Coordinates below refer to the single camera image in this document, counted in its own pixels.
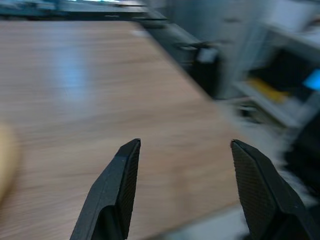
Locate yellow item in shelf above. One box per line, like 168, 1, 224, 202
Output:
247, 77, 290, 104

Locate yellow round plate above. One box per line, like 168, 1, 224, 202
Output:
0, 122, 21, 202

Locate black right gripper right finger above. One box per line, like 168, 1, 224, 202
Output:
231, 139, 320, 240

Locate slim black bag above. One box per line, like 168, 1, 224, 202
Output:
174, 24, 224, 99

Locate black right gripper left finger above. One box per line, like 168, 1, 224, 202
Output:
69, 138, 141, 240

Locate light wooden table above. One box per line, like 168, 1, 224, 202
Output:
0, 19, 242, 240

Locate white shelf unit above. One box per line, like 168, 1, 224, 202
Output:
232, 23, 320, 129

